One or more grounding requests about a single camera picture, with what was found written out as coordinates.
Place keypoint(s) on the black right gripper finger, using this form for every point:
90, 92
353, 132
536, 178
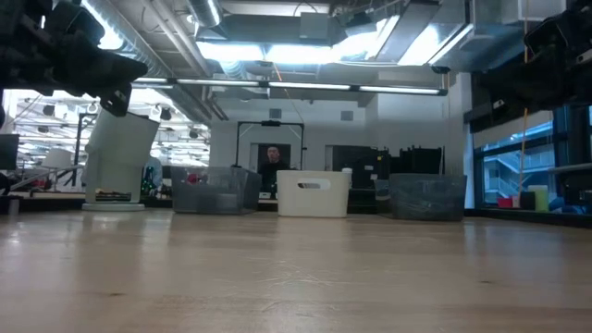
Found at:
509, 88

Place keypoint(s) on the white plastic bin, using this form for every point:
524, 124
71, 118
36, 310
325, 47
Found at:
314, 201

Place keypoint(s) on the dark grey plastic bin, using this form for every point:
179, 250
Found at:
427, 199

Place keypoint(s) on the white cup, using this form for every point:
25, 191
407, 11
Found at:
347, 178

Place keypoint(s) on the pale green cylinder container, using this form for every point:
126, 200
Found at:
538, 199

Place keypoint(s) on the black storage cabinets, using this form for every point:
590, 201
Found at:
365, 162

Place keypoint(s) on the black background rig frame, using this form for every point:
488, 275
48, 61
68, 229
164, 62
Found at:
270, 123

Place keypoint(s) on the small red box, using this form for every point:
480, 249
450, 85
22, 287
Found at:
505, 203

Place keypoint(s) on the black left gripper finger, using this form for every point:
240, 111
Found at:
106, 69
116, 99

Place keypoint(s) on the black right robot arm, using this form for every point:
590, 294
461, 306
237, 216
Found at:
585, 28

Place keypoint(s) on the long LED light bar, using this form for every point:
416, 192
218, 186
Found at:
305, 86

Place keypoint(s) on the smoky translucent plastic bin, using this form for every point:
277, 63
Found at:
215, 194

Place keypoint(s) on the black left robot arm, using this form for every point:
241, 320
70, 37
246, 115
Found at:
11, 46

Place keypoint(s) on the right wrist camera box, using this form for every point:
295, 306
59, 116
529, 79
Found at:
548, 37

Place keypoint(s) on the person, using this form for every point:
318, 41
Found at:
157, 173
273, 168

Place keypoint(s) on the black side monitor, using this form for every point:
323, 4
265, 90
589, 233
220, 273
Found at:
9, 152

